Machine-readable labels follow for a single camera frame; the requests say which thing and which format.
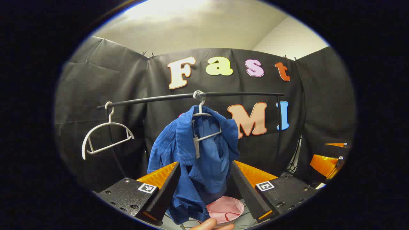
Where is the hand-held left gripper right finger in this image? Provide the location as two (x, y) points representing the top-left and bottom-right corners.
(230, 160), (318, 223)

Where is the black backdrop cloth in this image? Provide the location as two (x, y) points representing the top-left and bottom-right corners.
(54, 36), (357, 192)

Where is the pink laundry hamper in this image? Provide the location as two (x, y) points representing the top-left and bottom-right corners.
(206, 196), (245, 226)

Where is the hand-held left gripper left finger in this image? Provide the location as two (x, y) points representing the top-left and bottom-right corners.
(96, 161), (181, 226)

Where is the white plastic hanger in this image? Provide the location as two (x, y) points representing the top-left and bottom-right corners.
(191, 90), (222, 142)
(82, 102), (135, 160)

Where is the black tripod stand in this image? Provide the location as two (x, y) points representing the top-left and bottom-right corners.
(285, 137), (302, 174)

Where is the black clothes rack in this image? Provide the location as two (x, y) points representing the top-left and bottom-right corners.
(97, 92), (285, 179)

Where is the blue knit shirt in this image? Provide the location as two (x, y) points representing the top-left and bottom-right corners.
(147, 105), (241, 225)

